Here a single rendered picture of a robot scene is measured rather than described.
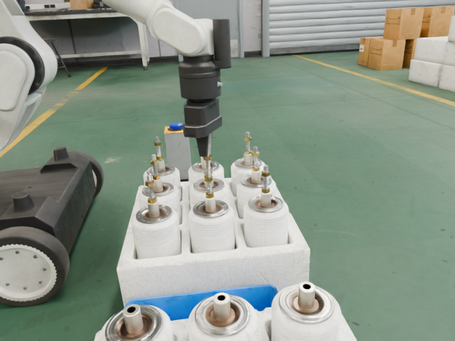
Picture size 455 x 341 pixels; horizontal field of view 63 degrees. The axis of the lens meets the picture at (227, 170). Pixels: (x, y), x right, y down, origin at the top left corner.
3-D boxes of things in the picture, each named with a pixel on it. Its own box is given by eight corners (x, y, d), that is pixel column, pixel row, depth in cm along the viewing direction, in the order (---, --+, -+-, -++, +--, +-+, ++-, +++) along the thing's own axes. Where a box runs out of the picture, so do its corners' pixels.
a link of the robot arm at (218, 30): (172, 80, 76) (166, 20, 71) (189, 72, 85) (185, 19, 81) (225, 80, 73) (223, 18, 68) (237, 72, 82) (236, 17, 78)
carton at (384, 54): (401, 68, 396) (405, 39, 385) (380, 70, 394) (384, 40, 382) (387, 65, 424) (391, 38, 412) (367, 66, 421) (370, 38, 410)
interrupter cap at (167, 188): (175, 195, 85) (175, 193, 85) (141, 200, 84) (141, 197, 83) (172, 183, 92) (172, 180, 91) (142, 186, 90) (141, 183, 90)
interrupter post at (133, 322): (124, 337, 48) (120, 317, 47) (126, 323, 50) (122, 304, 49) (143, 334, 48) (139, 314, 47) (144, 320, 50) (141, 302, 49)
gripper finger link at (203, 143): (198, 155, 86) (196, 129, 83) (210, 156, 85) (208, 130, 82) (195, 157, 84) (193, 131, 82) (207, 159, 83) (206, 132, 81)
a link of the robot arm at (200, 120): (198, 121, 90) (193, 71, 85) (234, 124, 87) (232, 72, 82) (171, 136, 79) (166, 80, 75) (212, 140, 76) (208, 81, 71)
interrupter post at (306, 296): (300, 312, 50) (300, 293, 49) (294, 300, 53) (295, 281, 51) (317, 310, 51) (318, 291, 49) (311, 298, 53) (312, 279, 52)
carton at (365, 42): (380, 62, 451) (383, 36, 439) (391, 64, 429) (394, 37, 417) (357, 63, 448) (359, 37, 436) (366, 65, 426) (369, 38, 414)
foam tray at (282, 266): (129, 337, 79) (116, 269, 72) (146, 237, 115) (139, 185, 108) (307, 316, 82) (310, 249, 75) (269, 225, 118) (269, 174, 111)
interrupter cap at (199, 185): (219, 195, 84) (219, 192, 84) (188, 192, 86) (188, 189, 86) (228, 181, 91) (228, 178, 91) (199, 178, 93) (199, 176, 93)
